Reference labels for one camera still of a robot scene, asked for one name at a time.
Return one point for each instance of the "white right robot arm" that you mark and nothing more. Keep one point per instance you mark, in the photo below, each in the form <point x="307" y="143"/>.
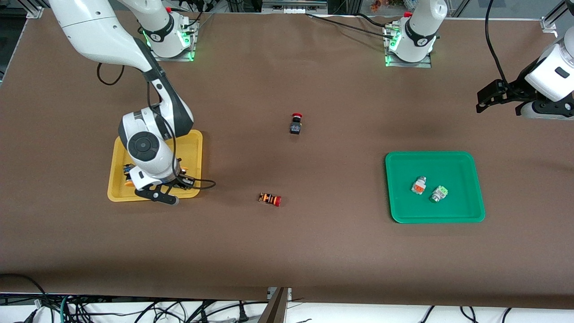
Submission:
<point x="98" y="36"/>

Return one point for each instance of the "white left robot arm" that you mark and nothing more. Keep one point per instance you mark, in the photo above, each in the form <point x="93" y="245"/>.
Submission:
<point x="421" y="27"/>

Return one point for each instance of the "large table cover mat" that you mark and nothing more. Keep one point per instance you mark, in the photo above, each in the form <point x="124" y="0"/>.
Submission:
<point x="287" y="251"/>

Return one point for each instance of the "green plastic tray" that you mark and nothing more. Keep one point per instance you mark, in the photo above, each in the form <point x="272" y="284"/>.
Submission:
<point x="457" y="170"/>

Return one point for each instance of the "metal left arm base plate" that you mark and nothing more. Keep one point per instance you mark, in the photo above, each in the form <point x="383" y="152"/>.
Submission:
<point x="426" y="65"/>

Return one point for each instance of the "silver frame bracket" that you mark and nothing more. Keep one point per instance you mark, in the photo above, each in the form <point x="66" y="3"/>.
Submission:
<point x="35" y="12"/>
<point x="549" y="24"/>

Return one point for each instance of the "white pushbutton with orange block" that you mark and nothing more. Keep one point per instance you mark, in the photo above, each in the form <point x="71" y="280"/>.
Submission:
<point x="418" y="185"/>

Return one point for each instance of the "grey diagonal support beam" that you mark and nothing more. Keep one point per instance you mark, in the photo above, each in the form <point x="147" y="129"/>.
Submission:
<point x="273" y="310"/>

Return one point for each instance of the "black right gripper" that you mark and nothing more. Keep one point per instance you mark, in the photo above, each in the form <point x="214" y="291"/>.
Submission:
<point x="183" y="180"/>

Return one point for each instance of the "silver aluminium rail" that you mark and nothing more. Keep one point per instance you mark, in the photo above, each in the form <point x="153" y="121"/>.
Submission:
<point x="293" y="6"/>

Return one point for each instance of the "black power plug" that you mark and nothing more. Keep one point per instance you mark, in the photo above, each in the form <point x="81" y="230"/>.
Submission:
<point x="242" y="315"/>

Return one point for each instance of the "yellow plastic tray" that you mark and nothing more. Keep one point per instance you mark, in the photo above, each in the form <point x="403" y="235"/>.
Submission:
<point x="188" y="143"/>

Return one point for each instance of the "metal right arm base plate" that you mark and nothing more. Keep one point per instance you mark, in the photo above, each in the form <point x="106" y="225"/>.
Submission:
<point x="186" y="56"/>

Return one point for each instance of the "white pushbutton with green block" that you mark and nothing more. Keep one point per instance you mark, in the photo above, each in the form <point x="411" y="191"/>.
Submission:
<point x="438" y="194"/>

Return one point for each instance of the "red mushroom button black body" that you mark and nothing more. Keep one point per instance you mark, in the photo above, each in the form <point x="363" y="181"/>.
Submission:
<point x="295" y="124"/>

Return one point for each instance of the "red button orange striped body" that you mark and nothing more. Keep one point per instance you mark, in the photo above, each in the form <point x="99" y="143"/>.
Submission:
<point x="270" y="199"/>

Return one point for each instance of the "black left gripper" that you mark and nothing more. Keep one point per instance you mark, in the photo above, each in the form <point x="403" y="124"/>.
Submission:
<point x="515" y="90"/>

